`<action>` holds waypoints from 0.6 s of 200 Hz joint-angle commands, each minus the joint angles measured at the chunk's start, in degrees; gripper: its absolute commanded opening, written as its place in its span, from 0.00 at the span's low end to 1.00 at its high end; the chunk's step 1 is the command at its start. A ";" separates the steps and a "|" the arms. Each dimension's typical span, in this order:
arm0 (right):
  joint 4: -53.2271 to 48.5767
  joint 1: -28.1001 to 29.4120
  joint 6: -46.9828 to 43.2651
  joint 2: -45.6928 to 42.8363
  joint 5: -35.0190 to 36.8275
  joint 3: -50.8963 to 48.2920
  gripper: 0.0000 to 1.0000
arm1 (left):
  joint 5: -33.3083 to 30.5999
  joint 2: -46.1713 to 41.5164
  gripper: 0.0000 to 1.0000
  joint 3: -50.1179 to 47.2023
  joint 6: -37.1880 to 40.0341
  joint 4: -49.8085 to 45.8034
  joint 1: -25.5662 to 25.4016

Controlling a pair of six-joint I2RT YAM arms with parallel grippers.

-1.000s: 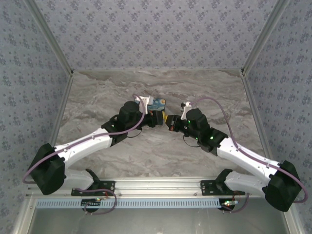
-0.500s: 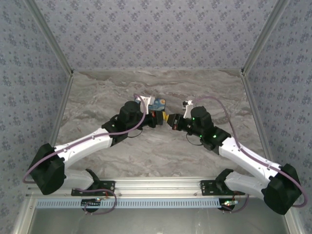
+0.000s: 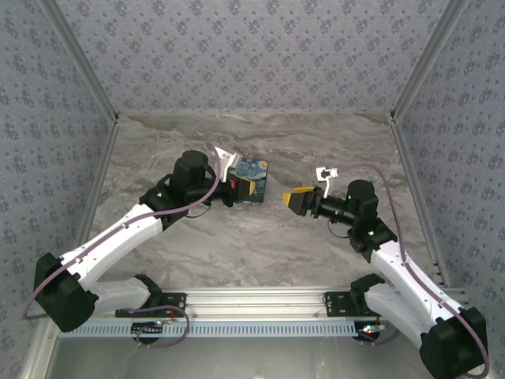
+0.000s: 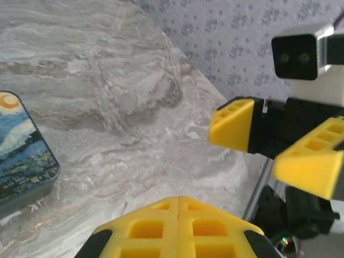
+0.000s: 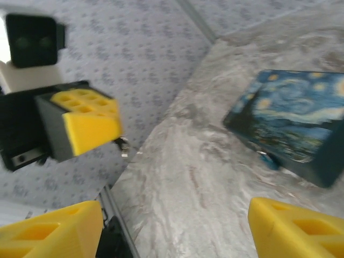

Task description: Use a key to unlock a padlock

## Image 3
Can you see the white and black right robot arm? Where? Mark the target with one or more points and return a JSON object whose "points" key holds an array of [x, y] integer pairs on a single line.
{"points": [[398, 264]]}

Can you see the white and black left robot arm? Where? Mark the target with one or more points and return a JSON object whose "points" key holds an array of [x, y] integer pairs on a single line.
{"points": [[118, 233]]}

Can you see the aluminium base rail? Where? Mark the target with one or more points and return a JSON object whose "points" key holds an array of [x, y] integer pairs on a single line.
{"points": [[252, 300]]}

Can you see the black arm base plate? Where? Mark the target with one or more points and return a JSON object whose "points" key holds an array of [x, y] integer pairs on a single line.
{"points": [[173, 304], [335, 304]]}

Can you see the aluminium table edge rail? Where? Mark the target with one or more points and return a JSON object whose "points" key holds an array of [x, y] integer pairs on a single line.
{"points": [[96, 197], [418, 197]]}

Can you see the starry night print box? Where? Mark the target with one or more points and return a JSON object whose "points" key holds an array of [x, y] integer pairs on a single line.
{"points": [[258, 175]]}

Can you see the grey metal sheet panel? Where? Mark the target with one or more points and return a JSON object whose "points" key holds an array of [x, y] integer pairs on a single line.
{"points": [[252, 359]]}

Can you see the aluminium frame post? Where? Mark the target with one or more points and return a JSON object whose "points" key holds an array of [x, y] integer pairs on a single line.
{"points": [[79, 59], [430, 59]]}

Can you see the black controller board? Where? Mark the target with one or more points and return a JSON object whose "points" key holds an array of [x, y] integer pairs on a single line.
{"points": [[369, 331], [147, 329]]}

